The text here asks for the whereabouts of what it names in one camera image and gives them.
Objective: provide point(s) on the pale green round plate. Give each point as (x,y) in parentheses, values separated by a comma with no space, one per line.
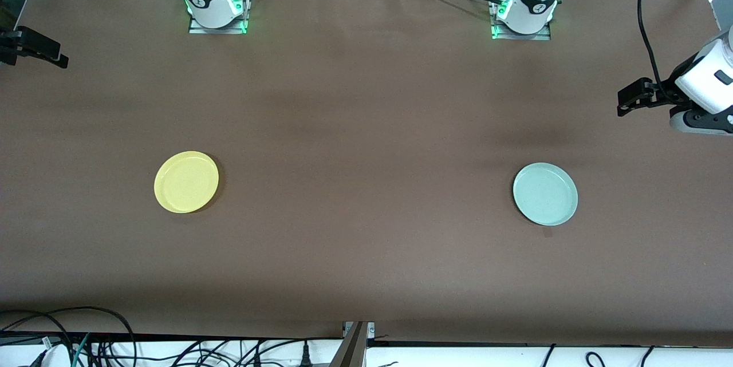
(545,194)

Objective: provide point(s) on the brown table cover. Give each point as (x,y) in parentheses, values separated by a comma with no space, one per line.
(366,269)

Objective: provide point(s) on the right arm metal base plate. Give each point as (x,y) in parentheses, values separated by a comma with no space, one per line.
(197,29)

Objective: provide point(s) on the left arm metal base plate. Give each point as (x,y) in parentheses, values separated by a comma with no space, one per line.
(541,36)

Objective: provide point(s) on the yellow round plate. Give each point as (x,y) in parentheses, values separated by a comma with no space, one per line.
(186,182)

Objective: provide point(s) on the aluminium profile beam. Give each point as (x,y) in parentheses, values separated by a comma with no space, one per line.
(352,350)

